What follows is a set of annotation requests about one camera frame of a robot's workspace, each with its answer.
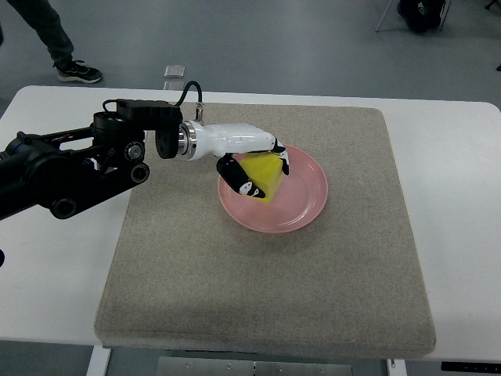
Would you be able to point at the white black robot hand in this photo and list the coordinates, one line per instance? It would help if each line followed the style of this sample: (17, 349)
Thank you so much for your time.
(224, 140)

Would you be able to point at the yellow foam block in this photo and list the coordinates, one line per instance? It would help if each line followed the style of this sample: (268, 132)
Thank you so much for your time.
(265, 172)

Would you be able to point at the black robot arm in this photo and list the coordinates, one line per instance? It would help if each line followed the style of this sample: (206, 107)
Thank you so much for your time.
(72, 171)

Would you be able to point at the pink plate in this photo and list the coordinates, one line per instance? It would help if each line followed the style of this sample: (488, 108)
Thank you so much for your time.
(299, 199)

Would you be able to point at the metal floor outlet plate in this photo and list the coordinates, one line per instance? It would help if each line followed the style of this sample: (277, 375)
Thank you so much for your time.
(174, 71)

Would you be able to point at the beige fabric mat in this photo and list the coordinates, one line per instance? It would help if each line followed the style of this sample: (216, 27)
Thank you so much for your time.
(185, 275)

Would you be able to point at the metal chair leg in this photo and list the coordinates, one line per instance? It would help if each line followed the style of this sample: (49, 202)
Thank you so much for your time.
(384, 15)

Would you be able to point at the seated person feet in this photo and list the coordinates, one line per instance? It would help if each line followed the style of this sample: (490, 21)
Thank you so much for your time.
(421, 16)

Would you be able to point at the person leg with sneakers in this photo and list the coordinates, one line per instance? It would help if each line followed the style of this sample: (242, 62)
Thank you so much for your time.
(45, 21)

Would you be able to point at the grey metal base plate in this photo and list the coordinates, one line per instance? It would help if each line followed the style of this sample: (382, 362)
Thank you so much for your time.
(198, 366)

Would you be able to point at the white table leg frame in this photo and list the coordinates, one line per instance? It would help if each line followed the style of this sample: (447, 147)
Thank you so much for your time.
(98, 362)

